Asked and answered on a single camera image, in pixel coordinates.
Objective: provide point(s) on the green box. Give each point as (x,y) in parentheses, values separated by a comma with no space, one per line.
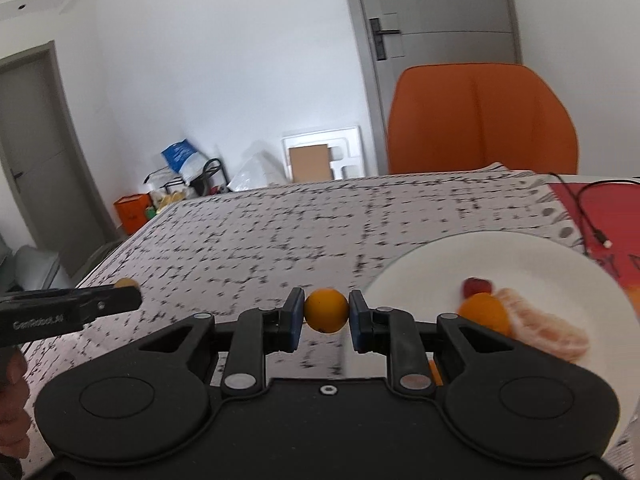
(150,212)

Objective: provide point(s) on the large orange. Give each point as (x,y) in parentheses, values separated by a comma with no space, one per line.
(486,310)

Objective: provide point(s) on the small red fruit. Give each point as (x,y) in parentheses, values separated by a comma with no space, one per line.
(475,286)

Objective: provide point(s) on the white plate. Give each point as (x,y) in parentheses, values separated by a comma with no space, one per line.
(507,397)

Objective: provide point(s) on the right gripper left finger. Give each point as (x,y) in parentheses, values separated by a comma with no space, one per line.
(255,335)

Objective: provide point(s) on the orange paper bag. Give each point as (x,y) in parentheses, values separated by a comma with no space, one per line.
(131,211)

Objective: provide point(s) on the black door handle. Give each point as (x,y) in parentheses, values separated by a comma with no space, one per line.
(379,33)

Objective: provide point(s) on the patterned white tablecloth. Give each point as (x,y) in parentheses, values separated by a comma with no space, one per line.
(248,249)

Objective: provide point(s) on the blue white plastic bag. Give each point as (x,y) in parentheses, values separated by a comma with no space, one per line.
(185,159)

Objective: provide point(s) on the left hand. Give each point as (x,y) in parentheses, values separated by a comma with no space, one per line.
(15,421)

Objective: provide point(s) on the small orange mandarin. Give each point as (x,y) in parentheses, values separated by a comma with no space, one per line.
(326,311)

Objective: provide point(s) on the black metal rack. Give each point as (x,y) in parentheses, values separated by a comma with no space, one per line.
(213,180)

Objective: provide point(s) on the brown cardboard piece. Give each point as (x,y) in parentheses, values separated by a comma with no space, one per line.
(310,163)

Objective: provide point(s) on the grey door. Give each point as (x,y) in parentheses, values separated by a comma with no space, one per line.
(42,160)
(432,32)

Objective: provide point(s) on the peeled orange segments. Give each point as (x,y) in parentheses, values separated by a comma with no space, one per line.
(541,330)

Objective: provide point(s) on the orange chair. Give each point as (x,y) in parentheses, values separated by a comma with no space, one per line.
(466,116)

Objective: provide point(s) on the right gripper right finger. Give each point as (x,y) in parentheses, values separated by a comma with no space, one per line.
(394,334)

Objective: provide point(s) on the yellow round fruit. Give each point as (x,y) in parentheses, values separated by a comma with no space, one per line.
(127,282)

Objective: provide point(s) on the clear plastic bag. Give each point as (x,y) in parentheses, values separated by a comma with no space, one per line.
(262,168)

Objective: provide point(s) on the red patterned mat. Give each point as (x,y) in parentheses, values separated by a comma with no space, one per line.
(606,213)

